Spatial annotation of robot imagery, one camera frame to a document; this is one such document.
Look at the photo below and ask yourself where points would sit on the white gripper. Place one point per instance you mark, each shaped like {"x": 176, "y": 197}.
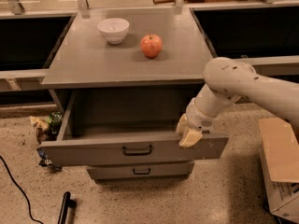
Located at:
{"x": 199, "y": 118}

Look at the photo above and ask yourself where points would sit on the grey top drawer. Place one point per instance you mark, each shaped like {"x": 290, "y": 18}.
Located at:
{"x": 121, "y": 126}

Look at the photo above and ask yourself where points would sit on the grey drawer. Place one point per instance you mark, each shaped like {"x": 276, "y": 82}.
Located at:
{"x": 121, "y": 126}
{"x": 140, "y": 170}

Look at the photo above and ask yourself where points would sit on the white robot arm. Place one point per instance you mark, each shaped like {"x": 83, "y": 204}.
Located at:
{"x": 227, "y": 81}

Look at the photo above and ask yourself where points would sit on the grey bottom drawer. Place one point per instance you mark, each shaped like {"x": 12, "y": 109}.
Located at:
{"x": 140, "y": 170}

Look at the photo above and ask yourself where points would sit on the grey drawer cabinet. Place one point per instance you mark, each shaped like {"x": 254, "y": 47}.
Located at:
{"x": 86, "y": 60}

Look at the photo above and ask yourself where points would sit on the cardboard box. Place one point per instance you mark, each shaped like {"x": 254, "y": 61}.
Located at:
{"x": 280, "y": 164}

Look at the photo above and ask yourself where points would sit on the red apple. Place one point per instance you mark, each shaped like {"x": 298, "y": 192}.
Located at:
{"x": 151, "y": 45}

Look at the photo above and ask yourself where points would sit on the white ceramic bowl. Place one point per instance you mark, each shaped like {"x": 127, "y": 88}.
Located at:
{"x": 113, "y": 30}

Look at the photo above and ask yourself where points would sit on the brown wooden stick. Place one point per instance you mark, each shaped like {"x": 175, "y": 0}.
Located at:
{"x": 157, "y": 2}

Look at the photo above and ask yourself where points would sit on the pile of snack bags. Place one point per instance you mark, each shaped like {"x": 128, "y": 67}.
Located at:
{"x": 47, "y": 129}

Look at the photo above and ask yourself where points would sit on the black handle bar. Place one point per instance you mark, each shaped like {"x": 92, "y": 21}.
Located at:
{"x": 67, "y": 203}

